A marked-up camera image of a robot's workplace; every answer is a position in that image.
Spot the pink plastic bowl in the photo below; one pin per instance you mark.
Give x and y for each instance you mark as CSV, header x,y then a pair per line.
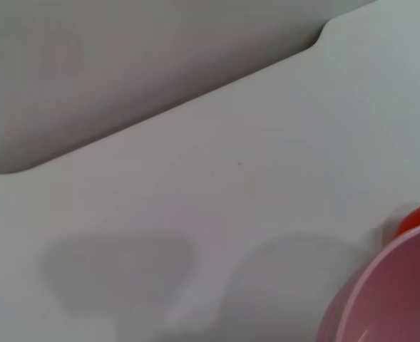
x,y
391,285

